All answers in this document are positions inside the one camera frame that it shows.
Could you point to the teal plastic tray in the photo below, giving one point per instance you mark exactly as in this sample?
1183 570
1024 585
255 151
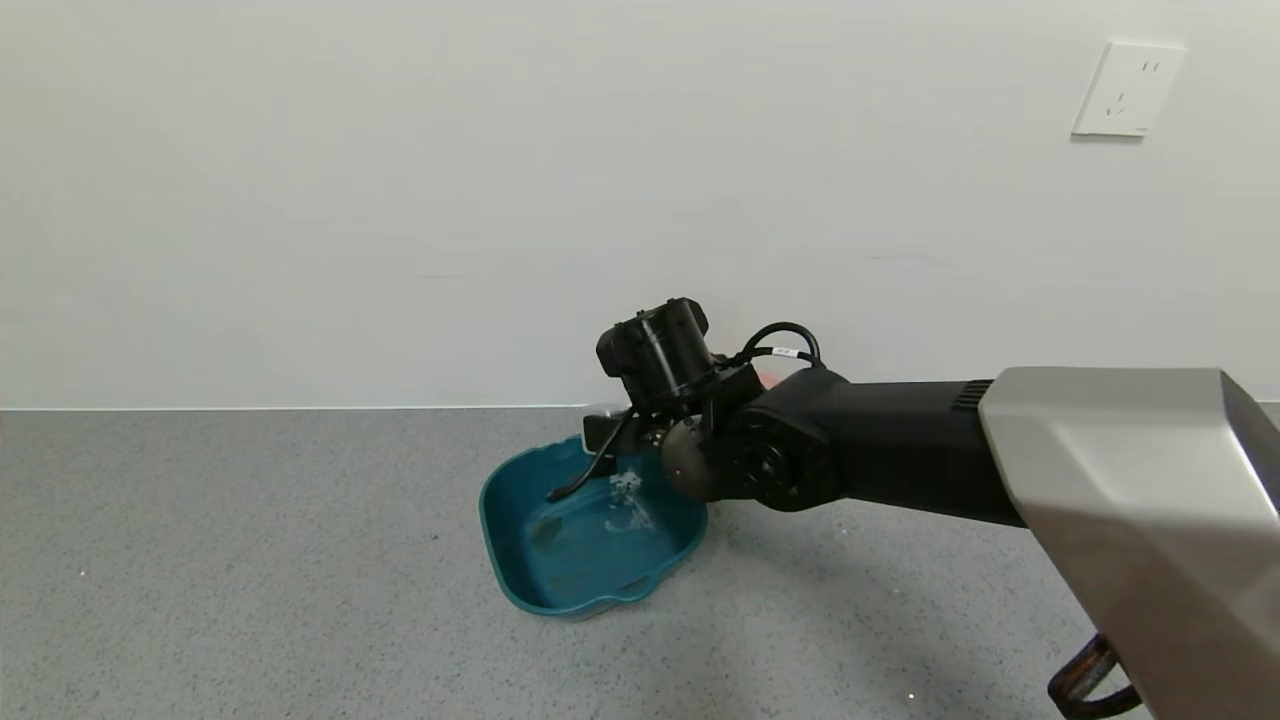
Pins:
580 560

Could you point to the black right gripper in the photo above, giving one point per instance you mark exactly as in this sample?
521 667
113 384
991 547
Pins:
601 431

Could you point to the small white powder residue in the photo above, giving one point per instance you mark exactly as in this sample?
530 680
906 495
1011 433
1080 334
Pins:
630 512

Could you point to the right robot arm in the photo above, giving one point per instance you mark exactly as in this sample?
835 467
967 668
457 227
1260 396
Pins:
900 450

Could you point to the white wall socket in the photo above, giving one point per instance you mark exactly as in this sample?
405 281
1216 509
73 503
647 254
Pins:
1128 90

